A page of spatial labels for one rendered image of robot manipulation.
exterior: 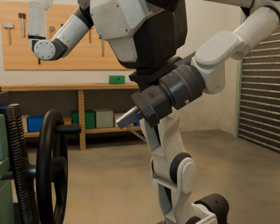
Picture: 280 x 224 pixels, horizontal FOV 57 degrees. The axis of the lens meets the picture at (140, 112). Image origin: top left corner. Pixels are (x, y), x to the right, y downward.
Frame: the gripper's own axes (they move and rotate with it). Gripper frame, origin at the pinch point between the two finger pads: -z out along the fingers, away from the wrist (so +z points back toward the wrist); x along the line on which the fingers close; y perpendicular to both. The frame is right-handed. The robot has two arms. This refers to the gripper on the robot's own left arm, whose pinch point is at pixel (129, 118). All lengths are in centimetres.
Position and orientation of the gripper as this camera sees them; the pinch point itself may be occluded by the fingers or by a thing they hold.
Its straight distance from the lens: 61.4
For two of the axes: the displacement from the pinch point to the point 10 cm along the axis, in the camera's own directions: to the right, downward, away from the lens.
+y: -4.2, -7.5, -5.0
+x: -3.0, -4.1, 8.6
